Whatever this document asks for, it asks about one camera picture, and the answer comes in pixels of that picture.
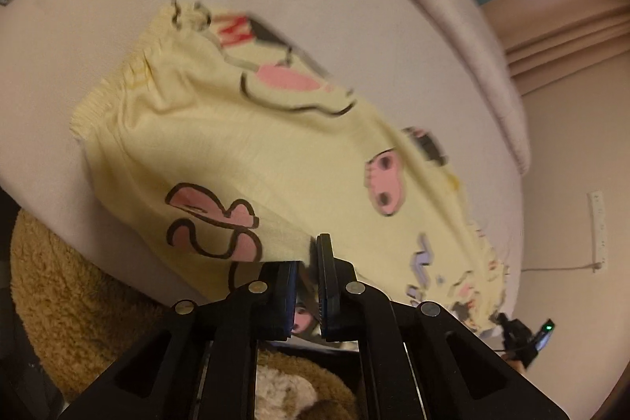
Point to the yellow printed pants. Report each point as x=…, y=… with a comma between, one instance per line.
x=275, y=154

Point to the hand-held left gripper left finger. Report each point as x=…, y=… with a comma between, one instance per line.
x=289, y=302

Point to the white power strip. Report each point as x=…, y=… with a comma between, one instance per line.
x=596, y=228

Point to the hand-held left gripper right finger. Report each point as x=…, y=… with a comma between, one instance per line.
x=323, y=297

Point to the bed with pink sheet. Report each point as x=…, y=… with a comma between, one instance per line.
x=344, y=6

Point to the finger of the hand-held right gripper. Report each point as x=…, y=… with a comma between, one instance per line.
x=504, y=320

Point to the brown fuzzy rug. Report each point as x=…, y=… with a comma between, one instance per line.
x=74, y=302

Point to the pink comforter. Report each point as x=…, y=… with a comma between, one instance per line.
x=443, y=6

